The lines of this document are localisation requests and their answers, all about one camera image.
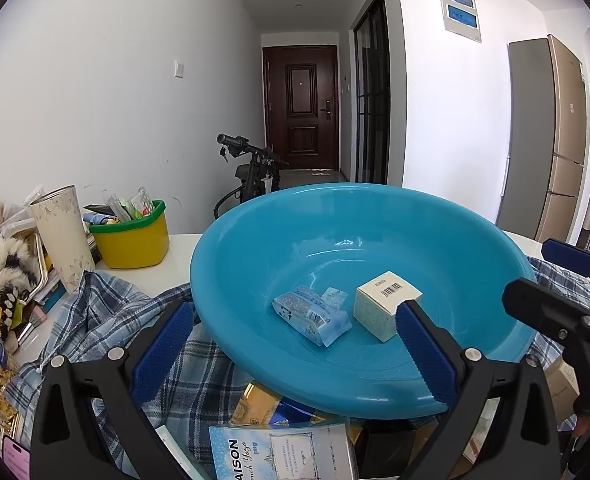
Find dark brown door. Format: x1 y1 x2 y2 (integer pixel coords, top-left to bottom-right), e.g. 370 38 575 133
262 45 340 171

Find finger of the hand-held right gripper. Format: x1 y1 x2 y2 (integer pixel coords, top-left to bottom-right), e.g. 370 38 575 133
502 276 590 356
541 238 590 281

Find blue plaid cloth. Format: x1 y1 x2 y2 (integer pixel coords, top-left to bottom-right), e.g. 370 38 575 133
7 255 590 480

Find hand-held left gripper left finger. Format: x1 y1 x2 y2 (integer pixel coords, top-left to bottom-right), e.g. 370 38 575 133
30 299 196 480

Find cream box with barcode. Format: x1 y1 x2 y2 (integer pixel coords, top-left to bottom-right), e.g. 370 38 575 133
353 270 423 343

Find gold and blue carton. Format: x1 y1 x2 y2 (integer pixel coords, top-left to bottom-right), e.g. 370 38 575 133
234 381 350 428

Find white wall panel blue windows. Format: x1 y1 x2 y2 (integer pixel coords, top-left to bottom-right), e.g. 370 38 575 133
435 0 483 43

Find gold refrigerator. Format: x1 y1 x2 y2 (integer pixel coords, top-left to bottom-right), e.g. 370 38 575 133
496 34 588 248

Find furry plush toy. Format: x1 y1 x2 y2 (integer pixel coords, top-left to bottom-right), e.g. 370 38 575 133
0 195 43 356

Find smartphone with pink screen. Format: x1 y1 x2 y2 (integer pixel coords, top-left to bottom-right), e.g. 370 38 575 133
1 434 33 478

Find yellow bin with green rim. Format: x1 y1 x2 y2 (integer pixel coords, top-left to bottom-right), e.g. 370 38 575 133
89 200 170 269

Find stack of books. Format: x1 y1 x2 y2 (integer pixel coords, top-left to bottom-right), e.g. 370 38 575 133
22 255 83 318

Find cream patterned tumbler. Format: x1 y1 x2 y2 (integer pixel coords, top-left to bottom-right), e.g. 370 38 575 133
29 184 96 295

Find blue plastic basin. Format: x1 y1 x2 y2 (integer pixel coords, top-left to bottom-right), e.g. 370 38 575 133
190 182 540 420

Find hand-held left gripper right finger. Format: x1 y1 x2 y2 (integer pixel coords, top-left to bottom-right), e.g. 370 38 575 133
395 299 563 480

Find light blue printed packet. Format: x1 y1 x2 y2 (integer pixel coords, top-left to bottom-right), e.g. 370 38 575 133
209 422 358 480

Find black electric scooter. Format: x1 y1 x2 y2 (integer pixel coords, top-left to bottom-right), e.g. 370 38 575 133
214 133 290 220

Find bundle of small packets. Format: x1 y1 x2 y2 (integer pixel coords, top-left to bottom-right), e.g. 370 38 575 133
84 186 156 226

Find blue wet wipes packet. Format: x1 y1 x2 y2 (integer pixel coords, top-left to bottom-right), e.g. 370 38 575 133
273 285 354 348

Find black framed glass door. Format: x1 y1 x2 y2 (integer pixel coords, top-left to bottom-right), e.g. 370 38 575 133
352 0 392 186

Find makeup brush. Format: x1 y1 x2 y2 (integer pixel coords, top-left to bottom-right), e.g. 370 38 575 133
17 305 48 346

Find clear plastic bag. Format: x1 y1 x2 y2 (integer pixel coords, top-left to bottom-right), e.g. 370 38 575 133
0 185 46 241

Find beige cardboard box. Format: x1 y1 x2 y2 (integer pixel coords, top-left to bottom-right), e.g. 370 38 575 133
542 355 580 426

